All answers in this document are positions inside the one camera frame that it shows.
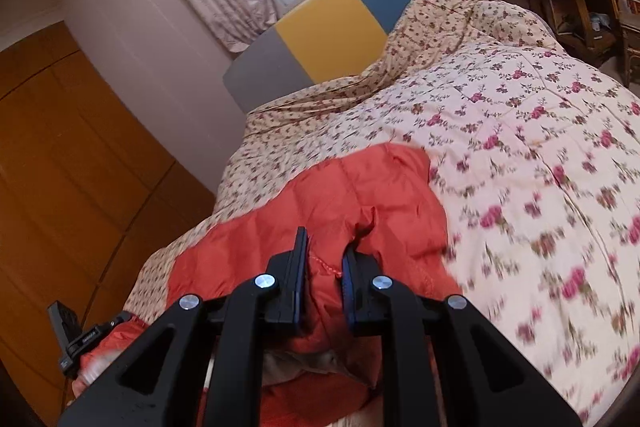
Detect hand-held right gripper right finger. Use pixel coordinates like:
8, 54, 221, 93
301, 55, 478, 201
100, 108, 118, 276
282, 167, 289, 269
341, 246, 583, 427

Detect bed with floral quilt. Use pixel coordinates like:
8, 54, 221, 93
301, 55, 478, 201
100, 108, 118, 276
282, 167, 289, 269
122, 0, 640, 423

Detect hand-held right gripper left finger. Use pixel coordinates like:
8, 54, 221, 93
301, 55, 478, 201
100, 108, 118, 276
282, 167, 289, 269
59, 227, 311, 427

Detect grey yellow blue headboard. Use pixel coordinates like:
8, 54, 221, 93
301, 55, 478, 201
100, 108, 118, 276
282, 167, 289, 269
222, 0, 437, 114

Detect rattan chair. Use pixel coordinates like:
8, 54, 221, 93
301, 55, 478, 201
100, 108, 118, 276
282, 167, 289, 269
597, 0, 640, 88

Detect wooden wardrobe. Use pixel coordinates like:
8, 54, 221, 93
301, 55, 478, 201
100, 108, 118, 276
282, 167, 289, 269
0, 21, 218, 425

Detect orange quilted jacket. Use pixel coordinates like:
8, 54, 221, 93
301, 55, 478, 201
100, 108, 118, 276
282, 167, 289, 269
82, 142, 463, 427

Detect person's left hand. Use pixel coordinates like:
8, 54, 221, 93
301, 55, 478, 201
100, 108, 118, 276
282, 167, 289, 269
70, 354, 110, 408

